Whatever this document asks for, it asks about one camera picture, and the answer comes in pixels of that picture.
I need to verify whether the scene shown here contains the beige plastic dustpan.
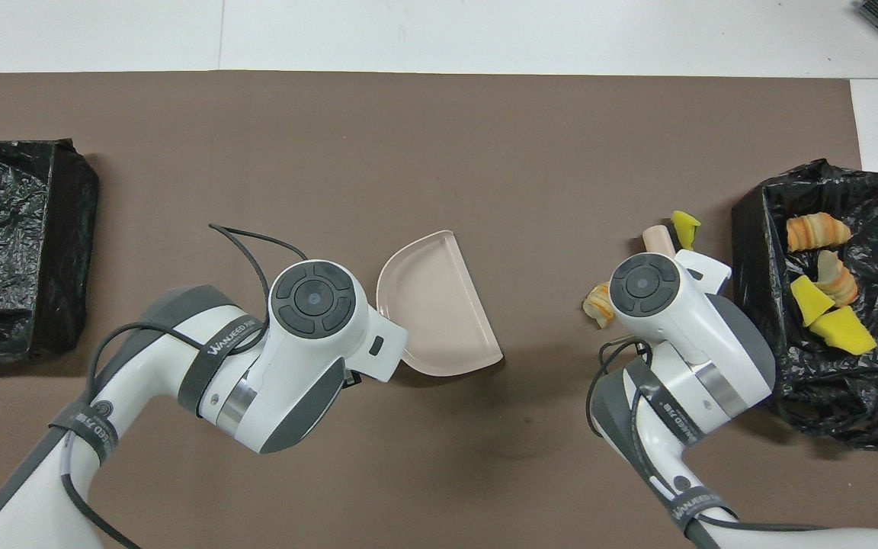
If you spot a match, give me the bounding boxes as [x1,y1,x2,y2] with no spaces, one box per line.
[376,230,504,377]

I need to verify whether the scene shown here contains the toy croissant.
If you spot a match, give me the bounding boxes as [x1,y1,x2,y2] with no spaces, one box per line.
[786,213,852,254]
[582,282,612,329]

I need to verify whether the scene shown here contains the beige hand brush black bristles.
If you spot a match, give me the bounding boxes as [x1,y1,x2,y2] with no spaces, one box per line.
[642,225,676,256]

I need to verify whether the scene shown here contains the yellow sponge piece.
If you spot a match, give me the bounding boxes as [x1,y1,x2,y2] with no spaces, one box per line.
[671,210,702,252]
[790,274,836,328]
[809,306,878,357]

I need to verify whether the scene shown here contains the pale striped bread piece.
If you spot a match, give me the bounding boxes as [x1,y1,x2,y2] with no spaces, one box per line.
[815,250,860,308]

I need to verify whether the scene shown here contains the boxy black bag lined bin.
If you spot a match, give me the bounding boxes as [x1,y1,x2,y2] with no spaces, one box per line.
[0,139,101,363]

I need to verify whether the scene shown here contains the crumpled black bag lined bin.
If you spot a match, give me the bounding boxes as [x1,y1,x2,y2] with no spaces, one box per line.
[730,158,878,451]

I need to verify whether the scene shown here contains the brown table mat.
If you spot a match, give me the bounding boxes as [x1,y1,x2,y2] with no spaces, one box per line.
[0,71,878,549]

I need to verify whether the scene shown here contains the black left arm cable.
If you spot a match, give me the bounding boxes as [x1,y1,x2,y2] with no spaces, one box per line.
[58,223,310,549]

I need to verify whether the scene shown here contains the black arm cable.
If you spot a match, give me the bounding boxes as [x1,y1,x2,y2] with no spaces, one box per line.
[58,223,310,549]
[586,339,828,549]

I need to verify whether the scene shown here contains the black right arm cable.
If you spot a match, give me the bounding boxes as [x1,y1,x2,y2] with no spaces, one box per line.
[586,339,828,549]

